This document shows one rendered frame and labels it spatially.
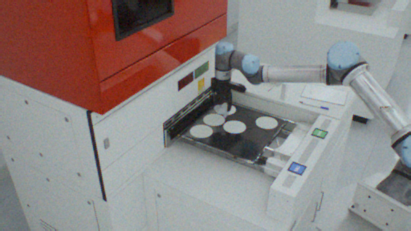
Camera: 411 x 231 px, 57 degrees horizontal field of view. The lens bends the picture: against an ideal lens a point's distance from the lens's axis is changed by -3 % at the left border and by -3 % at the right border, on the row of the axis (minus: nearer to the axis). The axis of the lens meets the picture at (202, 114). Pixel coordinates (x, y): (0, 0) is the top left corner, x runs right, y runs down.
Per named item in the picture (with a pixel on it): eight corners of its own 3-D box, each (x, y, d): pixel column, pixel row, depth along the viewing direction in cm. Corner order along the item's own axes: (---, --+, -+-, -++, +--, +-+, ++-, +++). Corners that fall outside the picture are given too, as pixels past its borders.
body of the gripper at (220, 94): (209, 99, 178) (209, 74, 172) (225, 95, 181) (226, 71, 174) (215, 107, 172) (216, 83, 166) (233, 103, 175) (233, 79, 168)
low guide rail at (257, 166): (183, 142, 179) (183, 136, 177) (185, 139, 180) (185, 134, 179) (286, 181, 156) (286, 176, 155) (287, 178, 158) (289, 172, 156)
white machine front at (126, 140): (103, 200, 148) (86, 111, 126) (213, 106, 206) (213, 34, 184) (108, 203, 146) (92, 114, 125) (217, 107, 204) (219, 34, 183)
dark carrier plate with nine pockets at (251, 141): (181, 135, 171) (181, 133, 171) (220, 100, 196) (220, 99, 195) (252, 161, 156) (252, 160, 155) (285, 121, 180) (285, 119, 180)
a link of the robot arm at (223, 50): (228, 49, 157) (210, 44, 161) (227, 74, 163) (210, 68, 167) (238, 43, 162) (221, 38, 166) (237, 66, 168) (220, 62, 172)
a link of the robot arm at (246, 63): (265, 64, 164) (242, 58, 169) (257, 53, 154) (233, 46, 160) (258, 81, 163) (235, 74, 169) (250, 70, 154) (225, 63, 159)
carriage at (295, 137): (263, 173, 156) (264, 168, 155) (296, 129, 182) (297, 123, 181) (282, 180, 153) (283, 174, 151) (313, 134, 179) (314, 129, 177)
